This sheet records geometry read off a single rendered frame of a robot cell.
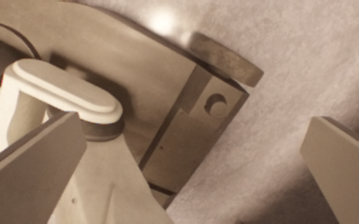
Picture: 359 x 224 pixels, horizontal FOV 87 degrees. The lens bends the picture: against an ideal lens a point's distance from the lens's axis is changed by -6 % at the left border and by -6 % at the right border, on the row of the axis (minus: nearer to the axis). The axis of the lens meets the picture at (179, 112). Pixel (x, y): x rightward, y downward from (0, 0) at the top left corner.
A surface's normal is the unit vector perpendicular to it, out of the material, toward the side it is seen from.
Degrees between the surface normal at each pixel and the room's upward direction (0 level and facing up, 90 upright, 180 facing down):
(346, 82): 0
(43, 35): 0
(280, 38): 0
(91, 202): 90
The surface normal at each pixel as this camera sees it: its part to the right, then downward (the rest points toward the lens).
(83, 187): 0.48, -0.80
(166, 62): 0.02, 0.40
